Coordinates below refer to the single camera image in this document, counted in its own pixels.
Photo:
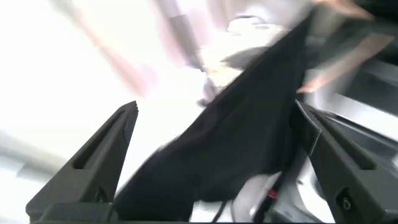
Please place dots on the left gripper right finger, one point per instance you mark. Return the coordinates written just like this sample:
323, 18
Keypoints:
351, 165

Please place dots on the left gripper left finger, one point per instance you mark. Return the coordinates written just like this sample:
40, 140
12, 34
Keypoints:
87, 174

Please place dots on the black garment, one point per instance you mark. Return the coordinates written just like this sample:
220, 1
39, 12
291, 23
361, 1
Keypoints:
233, 140

